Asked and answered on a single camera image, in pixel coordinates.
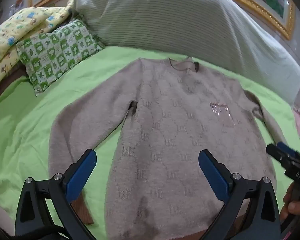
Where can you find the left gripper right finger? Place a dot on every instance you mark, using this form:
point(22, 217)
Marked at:
point(261, 220)

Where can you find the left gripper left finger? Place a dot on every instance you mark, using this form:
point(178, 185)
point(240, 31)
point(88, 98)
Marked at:
point(44, 209)

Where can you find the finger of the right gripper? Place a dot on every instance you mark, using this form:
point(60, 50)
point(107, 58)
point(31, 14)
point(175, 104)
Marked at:
point(278, 154)
point(282, 146)

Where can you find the beige knit sweater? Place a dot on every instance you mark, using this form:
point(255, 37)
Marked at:
point(168, 111)

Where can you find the person's right hand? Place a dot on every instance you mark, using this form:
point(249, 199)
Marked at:
point(290, 207)

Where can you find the light green bed sheet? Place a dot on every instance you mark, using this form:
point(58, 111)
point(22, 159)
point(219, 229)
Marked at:
point(26, 120)

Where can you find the green white checkered pillow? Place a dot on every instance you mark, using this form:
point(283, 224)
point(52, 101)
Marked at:
point(48, 56)

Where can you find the large striped white pillow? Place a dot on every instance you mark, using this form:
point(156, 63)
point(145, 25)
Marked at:
point(216, 31)

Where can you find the yellow cartoon print blanket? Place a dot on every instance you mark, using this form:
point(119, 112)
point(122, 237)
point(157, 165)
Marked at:
point(24, 24)

